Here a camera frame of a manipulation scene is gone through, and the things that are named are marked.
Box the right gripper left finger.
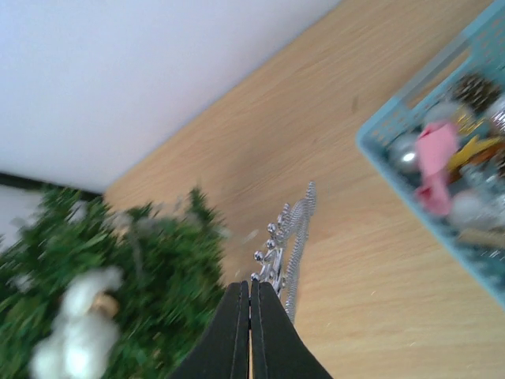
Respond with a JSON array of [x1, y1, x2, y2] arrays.
[[170, 281, 249, 379]]

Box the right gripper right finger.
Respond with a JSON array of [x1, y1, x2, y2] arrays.
[[250, 280, 331, 379]]

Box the small green christmas tree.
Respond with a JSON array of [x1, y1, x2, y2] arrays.
[[1, 188, 224, 378]]

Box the white cotton boll ornament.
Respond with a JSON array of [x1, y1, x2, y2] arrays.
[[29, 266, 122, 378]]

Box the clear string lights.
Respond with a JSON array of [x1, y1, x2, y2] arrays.
[[1, 189, 257, 287]]

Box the pink fluffy ornament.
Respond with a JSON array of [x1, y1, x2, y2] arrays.
[[415, 121, 459, 216]]

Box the light blue plastic basket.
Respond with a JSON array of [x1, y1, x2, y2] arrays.
[[357, 1, 504, 302]]

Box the gold reindeer ornament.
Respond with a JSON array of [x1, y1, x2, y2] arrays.
[[447, 114, 504, 172]]

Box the frosted pine cone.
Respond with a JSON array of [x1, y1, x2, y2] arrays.
[[452, 73, 502, 114]]

